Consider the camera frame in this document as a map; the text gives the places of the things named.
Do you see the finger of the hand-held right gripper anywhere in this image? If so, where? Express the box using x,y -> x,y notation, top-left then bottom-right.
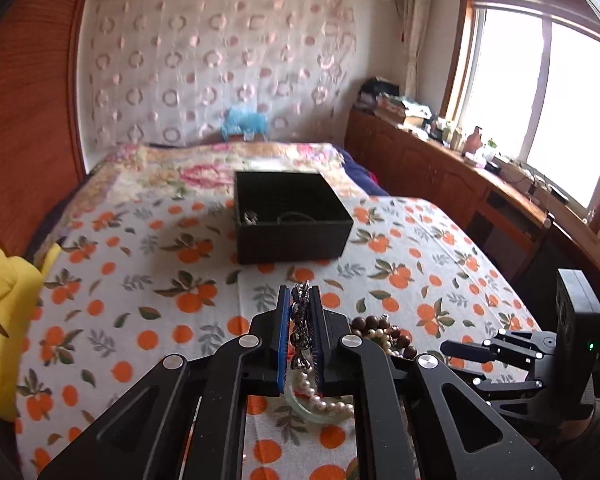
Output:
440,329 -> 561,363
472,377 -> 548,403

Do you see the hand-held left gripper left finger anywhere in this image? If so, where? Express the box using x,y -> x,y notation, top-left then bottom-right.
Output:
37,285 -> 291,480

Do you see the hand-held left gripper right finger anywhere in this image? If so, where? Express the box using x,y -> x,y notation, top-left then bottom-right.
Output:
307,285 -> 563,480

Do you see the silver chain necklace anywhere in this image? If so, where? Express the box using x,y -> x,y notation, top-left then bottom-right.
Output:
289,281 -> 314,374

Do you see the pale bead bracelet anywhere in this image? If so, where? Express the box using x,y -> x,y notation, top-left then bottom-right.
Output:
362,327 -> 398,351

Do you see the green jade bangle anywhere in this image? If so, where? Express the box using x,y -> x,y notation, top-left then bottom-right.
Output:
285,370 -> 351,426

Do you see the dark brown bead bracelet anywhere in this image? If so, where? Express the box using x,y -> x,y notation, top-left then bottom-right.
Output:
350,314 -> 419,361

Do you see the black storage box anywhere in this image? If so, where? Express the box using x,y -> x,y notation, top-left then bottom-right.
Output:
233,170 -> 354,265

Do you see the orange fruit print sheet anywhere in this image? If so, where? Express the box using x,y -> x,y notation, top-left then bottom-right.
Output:
15,194 -> 549,480

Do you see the dark blue blanket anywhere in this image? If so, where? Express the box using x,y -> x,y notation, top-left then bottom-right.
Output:
340,149 -> 392,199

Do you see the floral blanket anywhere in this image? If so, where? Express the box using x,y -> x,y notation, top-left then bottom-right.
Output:
32,141 -> 367,261

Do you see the long wooden cabinet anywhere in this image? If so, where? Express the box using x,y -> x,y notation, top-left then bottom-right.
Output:
344,109 -> 600,303

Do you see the brown vase shaped bottle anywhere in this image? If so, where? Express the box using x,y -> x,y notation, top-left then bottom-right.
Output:
463,125 -> 483,156

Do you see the group of small bottles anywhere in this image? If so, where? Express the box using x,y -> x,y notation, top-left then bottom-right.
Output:
431,116 -> 466,152

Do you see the light blue plush toy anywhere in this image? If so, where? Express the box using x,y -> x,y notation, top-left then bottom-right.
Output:
220,106 -> 270,142

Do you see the wooden framed window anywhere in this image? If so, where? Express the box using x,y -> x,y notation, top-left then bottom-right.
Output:
440,0 -> 600,235

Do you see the yellow plush toy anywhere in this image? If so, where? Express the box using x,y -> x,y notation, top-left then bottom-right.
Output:
0,245 -> 64,422

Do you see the patterned window curtain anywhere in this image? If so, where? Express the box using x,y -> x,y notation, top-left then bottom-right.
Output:
399,0 -> 439,117

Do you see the wooden slatted wardrobe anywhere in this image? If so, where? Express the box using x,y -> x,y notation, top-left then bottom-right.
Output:
0,0 -> 99,261

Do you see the pink circle patterned wall curtain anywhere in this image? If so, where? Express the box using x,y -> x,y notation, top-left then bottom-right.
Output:
89,0 -> 359,149

